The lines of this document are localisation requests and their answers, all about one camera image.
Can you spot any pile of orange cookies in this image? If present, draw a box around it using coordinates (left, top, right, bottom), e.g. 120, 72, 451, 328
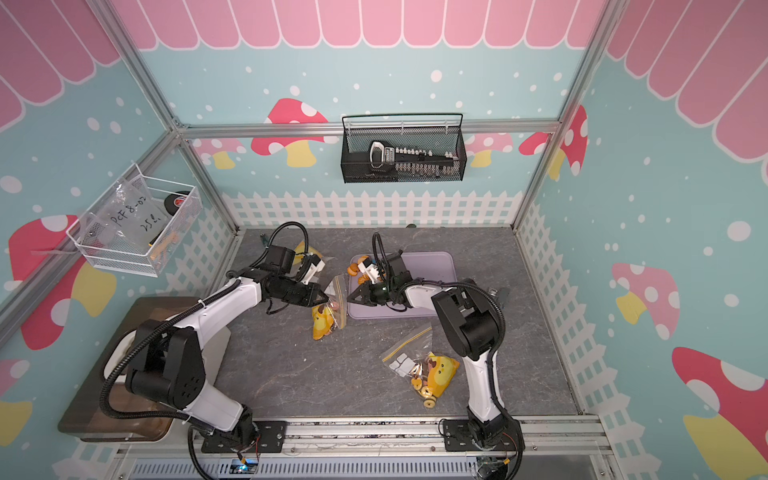
347, 255, 380, 285

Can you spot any small grey metal clip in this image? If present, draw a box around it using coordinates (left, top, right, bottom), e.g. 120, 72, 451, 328
488, 287, 511, 310

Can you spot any brown wooden case white handle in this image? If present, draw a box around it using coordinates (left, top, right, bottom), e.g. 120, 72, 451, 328
58, 297, 229, 442

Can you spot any black tape roll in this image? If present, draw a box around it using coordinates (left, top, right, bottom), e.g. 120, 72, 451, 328
163, 190, 196, 216

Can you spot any aluminium front rail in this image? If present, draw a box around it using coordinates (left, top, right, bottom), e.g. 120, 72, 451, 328
107, 415, 622, 479

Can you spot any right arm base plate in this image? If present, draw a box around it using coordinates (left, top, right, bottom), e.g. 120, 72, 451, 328
438, 416, 526, 453

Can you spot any white wire wall basket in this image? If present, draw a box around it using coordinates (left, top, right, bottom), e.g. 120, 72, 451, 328
66, 164, 203, 277

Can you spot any black wire wall basket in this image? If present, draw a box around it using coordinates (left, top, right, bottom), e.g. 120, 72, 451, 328
340, 113, 467, 183

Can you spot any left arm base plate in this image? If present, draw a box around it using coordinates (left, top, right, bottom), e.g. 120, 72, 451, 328
201, 420, 288, 454

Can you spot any ziploc bag of mixed cookies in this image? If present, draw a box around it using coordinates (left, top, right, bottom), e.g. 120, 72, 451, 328
312, 274, 348, 340

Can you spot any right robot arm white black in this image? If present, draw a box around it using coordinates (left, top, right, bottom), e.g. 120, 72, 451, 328
347, 278, 525, 456

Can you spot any socket set in basket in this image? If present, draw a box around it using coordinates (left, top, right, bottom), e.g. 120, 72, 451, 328
341, 141, 466, 183

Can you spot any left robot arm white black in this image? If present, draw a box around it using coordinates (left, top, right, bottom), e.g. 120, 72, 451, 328
99, 243, 329, 452

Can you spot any lavender plastic tray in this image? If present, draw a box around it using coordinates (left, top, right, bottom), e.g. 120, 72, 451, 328
347, 250, 462, 321

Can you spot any ziploc bag near right arm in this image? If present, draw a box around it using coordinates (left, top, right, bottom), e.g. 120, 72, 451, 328
380, 324, 461, 404

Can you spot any ziploc bag of orange cookies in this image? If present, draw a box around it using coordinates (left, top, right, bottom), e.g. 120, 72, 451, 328
293, 241, 324, 265

